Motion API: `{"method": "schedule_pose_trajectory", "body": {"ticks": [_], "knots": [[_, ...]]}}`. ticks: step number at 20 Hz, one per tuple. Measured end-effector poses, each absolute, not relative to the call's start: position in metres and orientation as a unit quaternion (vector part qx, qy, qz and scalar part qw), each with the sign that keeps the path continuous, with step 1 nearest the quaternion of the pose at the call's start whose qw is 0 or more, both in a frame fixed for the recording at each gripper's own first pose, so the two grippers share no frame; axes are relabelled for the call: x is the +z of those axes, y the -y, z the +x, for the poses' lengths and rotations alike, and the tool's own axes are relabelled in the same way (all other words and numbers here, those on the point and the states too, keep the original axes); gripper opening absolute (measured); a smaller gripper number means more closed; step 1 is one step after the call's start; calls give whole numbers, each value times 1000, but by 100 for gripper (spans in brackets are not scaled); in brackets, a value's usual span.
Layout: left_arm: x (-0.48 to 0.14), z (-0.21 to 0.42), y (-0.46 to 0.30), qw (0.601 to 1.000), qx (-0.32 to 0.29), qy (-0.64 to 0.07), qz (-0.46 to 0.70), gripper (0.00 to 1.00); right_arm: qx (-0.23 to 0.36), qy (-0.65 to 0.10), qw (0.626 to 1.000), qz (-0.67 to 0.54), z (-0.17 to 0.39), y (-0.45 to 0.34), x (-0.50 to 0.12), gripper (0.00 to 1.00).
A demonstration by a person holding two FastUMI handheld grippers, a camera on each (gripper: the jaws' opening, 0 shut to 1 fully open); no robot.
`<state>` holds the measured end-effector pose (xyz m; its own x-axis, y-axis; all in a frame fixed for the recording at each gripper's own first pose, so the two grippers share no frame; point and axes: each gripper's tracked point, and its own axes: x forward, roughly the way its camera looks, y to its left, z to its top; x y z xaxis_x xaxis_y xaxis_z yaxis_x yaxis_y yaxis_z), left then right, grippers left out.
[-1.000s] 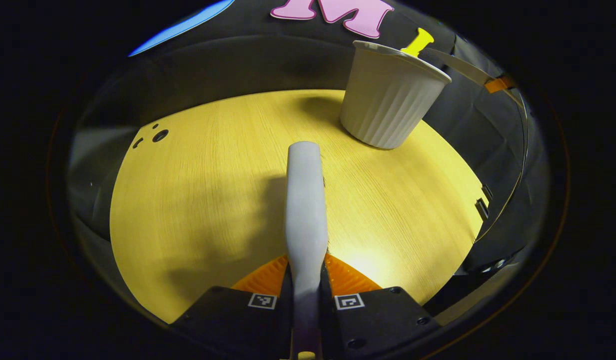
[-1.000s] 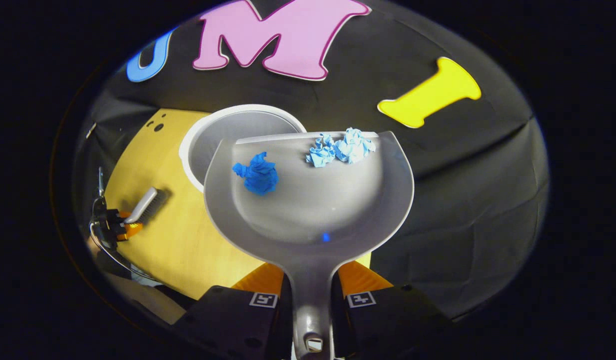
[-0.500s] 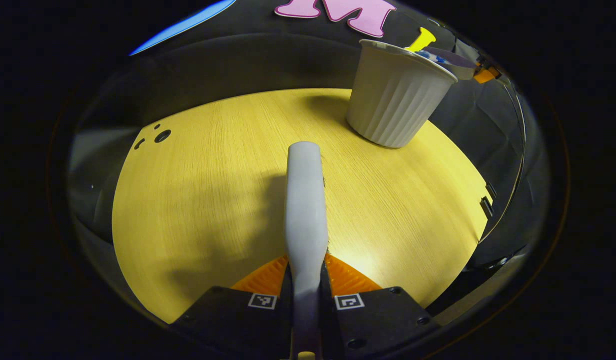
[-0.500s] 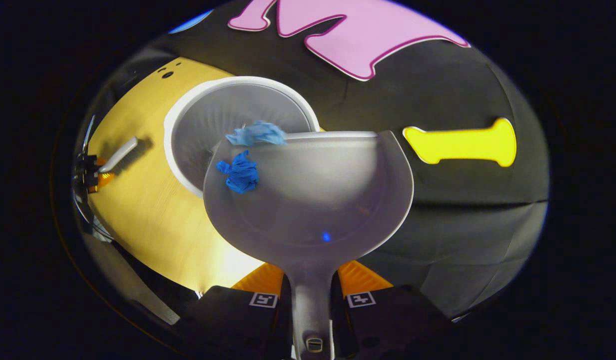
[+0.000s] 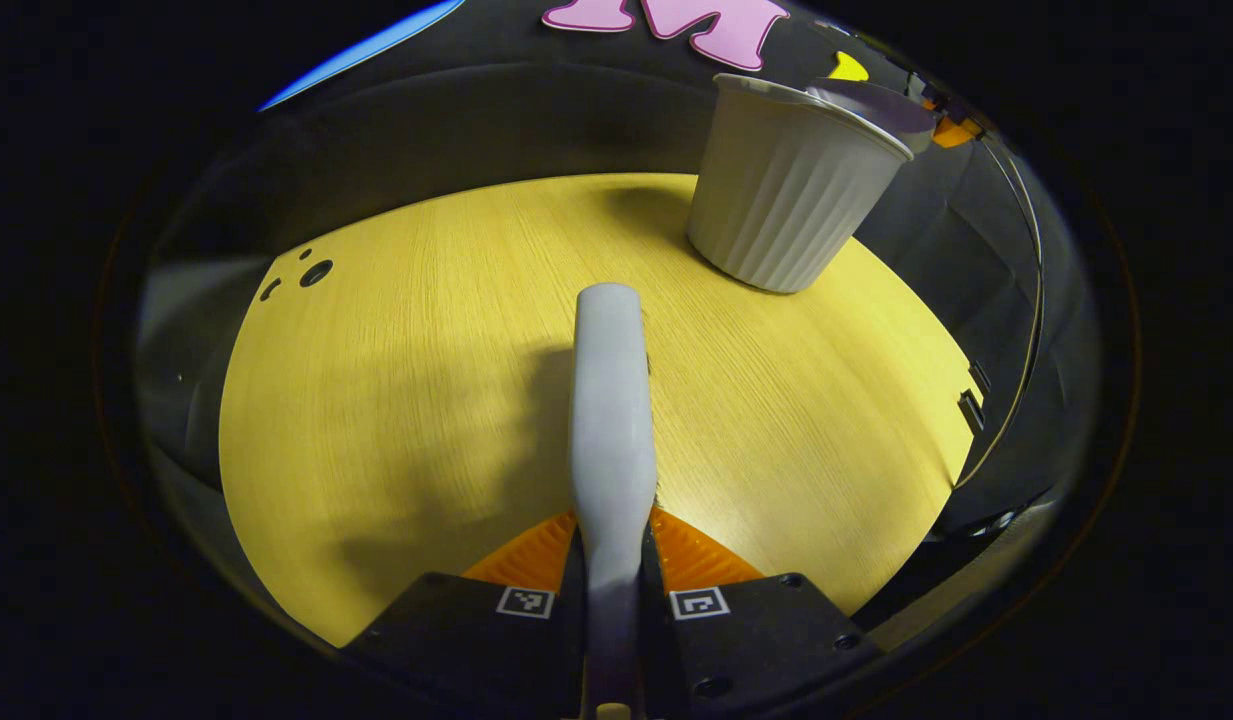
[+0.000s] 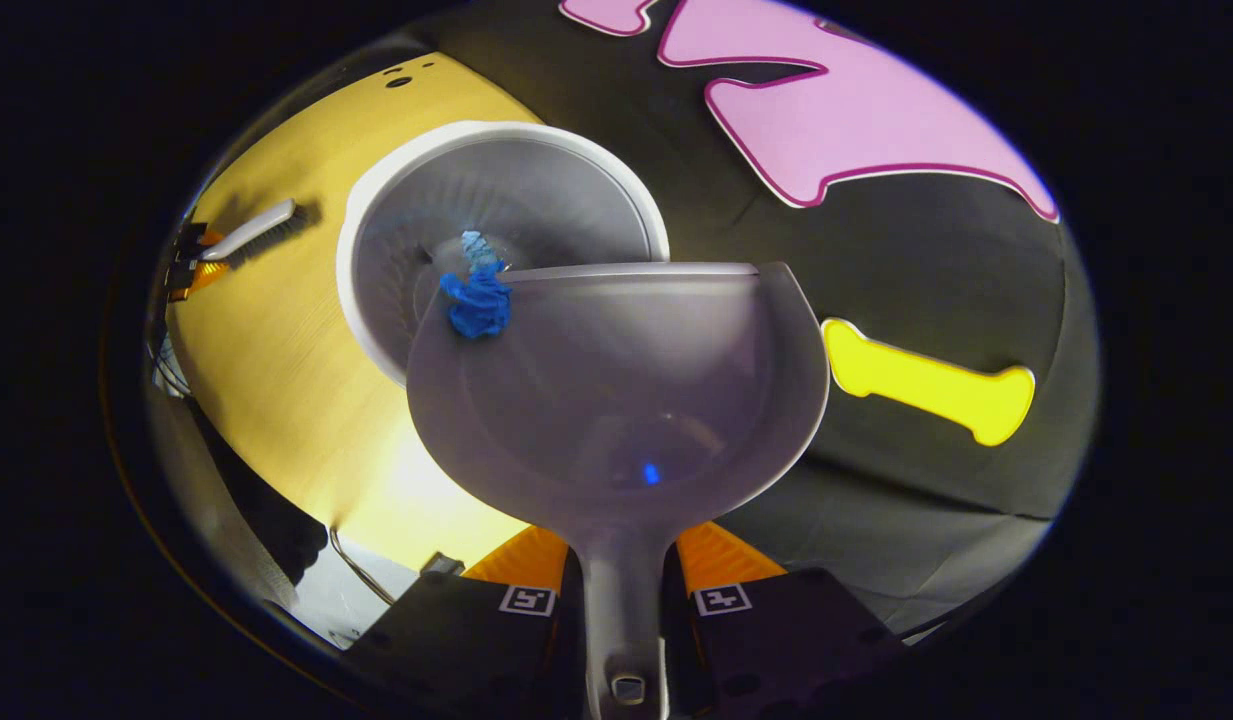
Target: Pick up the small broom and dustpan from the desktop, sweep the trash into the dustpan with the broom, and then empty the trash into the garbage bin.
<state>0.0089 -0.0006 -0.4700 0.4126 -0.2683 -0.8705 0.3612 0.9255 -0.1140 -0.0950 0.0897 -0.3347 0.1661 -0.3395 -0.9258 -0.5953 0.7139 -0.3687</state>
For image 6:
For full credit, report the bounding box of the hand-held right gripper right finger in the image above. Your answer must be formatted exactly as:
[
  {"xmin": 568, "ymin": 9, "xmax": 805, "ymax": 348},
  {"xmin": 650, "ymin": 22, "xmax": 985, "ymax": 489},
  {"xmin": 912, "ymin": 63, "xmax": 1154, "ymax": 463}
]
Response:
[{"xmin": 664, "ymin": 520, "xmax": 909, "ymax": 720}]

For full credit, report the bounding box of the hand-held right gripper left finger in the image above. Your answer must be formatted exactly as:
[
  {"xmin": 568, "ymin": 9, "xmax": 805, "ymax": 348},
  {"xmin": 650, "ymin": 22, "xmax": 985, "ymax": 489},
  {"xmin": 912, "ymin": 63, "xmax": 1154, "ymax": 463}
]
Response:
[{"xmin": 346, "ymin": 525, "xmax": 588, "ymax": 720}]

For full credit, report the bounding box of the small gray broom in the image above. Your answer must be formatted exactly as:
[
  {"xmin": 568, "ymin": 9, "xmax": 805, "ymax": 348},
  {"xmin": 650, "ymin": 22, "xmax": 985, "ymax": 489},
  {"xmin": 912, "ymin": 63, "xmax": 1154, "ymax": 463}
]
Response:
[{"xmin": 197, "ymin": 197, "xmax": 315, "ymax": 272}]

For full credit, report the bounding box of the light blue paper trash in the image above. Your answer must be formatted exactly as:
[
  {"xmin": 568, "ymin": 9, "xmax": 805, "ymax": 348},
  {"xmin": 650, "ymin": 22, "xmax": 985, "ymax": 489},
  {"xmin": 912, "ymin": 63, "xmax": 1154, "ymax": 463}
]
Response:
[{"xmin": 460, "ymin": 230, "xmax": 505, "ymax": 274}]

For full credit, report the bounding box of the dark blue paper trash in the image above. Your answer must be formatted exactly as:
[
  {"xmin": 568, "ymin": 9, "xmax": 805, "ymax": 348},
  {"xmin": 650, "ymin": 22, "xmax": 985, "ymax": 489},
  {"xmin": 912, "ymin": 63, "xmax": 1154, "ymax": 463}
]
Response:
[{"xmin": 438, "ymin": 261, "xmax": 515, "ymax": 342}]

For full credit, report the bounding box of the gray dustpan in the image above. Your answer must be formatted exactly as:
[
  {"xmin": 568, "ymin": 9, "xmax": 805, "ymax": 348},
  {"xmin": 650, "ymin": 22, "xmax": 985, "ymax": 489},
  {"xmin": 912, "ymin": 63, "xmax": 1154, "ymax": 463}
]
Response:
[{"xmin": 405, "ymin": 260, "xmax": 833, "ymax": 720}]

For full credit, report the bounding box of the white ribbed garbage bin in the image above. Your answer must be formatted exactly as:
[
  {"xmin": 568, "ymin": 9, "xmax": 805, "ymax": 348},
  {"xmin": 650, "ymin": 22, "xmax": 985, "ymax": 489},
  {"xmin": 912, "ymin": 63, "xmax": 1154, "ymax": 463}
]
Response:
[{"xmin": 335, "ymin": 120, "xmax": 672, "ymax": 389}]

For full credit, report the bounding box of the yellow wooden desktop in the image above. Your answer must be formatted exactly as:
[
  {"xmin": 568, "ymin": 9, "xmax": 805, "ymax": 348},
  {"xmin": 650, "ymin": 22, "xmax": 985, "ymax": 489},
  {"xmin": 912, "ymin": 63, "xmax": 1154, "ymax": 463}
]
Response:
[{"xmin": 165, "ymin": 50, "xmax": 539, "ymax": 573}]

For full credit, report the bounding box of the black cable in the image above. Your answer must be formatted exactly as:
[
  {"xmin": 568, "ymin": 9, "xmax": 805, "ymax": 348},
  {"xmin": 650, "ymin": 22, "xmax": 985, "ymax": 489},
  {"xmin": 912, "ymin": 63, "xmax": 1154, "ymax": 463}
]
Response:
[{"xmin": 325, "ymin": 524, "xmax": 398, "ymax": 609}]

